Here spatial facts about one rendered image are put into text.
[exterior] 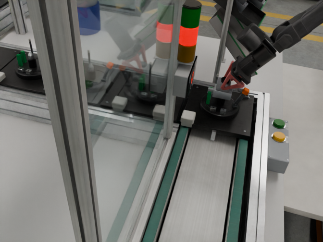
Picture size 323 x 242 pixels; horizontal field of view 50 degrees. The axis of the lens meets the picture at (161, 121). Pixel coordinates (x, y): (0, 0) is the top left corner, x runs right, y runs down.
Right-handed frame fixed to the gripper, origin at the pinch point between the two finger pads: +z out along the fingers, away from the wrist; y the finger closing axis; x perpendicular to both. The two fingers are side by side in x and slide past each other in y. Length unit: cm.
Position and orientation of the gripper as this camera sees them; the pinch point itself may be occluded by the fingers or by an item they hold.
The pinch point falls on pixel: (224, 83)
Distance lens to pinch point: 122.0
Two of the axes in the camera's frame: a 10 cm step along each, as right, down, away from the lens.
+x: 7.4, 6.1, 2.7
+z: -6.2, 4.9, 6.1
